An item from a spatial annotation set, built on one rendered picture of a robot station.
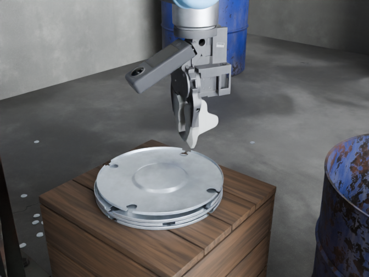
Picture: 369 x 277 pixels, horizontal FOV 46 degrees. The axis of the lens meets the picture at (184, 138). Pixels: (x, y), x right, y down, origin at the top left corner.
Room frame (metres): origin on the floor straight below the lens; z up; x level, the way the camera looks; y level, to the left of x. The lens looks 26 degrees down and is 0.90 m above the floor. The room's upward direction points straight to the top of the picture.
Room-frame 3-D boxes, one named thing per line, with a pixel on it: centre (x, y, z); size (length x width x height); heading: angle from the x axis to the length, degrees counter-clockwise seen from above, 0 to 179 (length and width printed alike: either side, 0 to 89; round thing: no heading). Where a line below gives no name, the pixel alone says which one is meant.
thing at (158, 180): (0.86, 0.06, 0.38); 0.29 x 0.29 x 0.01
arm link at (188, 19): (0.72, -0.02, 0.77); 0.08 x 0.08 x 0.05
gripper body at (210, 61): (0.72, -0.02, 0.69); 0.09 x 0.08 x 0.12; 115
